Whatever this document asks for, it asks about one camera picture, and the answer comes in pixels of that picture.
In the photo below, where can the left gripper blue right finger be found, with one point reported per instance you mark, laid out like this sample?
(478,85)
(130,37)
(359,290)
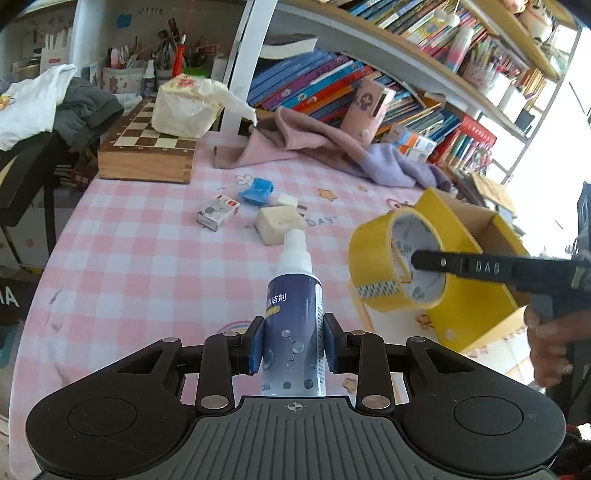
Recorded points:
(363,354)

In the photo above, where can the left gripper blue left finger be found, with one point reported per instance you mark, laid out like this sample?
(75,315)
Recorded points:
(222,357)

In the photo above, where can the white blue spray bottle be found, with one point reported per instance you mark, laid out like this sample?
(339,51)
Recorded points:
(293,347)

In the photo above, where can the yellow tape roll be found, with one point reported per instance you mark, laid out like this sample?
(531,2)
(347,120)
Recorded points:
(380,262)

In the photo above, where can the large white charger block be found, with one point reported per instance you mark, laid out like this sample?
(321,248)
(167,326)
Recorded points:
(274,221)

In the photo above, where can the red white small box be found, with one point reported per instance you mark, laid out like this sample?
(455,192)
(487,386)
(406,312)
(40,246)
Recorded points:
(216,213)

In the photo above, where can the blue packet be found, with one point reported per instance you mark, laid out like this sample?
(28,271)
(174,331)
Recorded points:
(258,193)

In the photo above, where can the small white plug adapter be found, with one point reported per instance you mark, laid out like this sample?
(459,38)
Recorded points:
(287,200)

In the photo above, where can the person right hand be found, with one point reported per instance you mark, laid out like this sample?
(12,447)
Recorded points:
(548,343)

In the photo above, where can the yellow cardboard box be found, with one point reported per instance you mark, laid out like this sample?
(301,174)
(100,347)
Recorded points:
(462,337)

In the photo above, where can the pink checkered tablecloth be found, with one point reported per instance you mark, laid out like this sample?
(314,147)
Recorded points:
(133,266)

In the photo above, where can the orange white small box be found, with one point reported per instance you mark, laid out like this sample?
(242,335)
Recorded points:
(414,146)

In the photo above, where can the white bookshelf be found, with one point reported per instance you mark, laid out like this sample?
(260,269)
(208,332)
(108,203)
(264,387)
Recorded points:
(240,28)

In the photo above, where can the wooden chess board box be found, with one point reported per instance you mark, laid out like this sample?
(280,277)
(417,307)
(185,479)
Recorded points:
(133,150)

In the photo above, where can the pink purple cloth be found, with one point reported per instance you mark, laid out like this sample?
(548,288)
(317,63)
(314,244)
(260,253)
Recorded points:
(289,135)

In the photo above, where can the white tissue pack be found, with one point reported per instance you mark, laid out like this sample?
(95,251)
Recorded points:
(187,106)

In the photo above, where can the black keyboard piano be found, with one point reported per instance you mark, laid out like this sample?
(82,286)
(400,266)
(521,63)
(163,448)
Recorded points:
(29,165)

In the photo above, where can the pile of clothes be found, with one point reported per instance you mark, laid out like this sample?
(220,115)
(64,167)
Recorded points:
(61,101)

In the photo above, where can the pen holder cup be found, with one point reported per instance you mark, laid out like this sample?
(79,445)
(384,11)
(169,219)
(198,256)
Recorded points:
(123,72)

